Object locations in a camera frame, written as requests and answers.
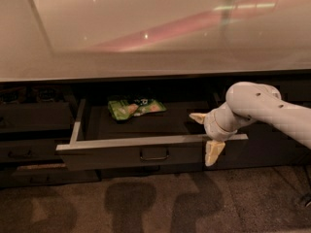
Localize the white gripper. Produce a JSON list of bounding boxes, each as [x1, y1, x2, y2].
[[190, 108, 238, 167]]

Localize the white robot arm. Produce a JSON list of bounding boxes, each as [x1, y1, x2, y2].
[[190, 82, 311, 166]]

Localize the dark items in left drawer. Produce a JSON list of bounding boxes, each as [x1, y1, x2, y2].
[[0, 85, 63, 105]]

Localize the grey cabinet door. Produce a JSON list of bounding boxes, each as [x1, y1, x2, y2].
[[206, 77, 311, 170]]

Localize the green snack bag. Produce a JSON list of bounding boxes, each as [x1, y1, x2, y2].
[[108, 98, 166, 121]]

